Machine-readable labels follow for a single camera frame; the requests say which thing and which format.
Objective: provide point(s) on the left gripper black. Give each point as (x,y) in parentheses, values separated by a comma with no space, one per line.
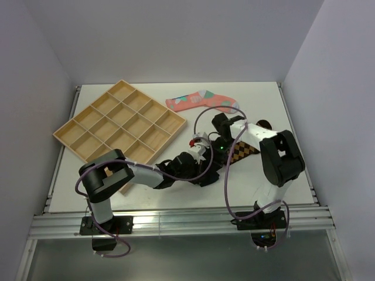
(197,169)

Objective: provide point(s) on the wooden compartment tray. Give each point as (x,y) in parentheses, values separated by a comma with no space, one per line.
(129,117)

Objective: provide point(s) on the pink patterned sock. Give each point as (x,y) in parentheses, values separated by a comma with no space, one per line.
(202,98)

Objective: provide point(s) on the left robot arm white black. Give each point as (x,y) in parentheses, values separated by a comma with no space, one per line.
(105,175)

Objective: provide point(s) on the aluminium frame rail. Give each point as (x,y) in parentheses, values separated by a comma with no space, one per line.
(175,222)

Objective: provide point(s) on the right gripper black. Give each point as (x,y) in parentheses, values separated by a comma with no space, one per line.
(216,158)

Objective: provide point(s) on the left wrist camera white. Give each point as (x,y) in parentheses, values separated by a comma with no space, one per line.
(197,149)

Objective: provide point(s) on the brown orange argyle sock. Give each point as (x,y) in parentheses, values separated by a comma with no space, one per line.
(243,150)

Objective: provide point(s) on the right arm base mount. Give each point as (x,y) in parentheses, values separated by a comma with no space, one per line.
(274,225)

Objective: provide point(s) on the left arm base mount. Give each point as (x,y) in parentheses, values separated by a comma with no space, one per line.
(106,236)

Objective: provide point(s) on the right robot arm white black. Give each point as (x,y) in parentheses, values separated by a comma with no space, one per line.
(281,159)

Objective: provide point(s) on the navy ankle sock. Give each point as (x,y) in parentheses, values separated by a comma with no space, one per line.
(210,177)

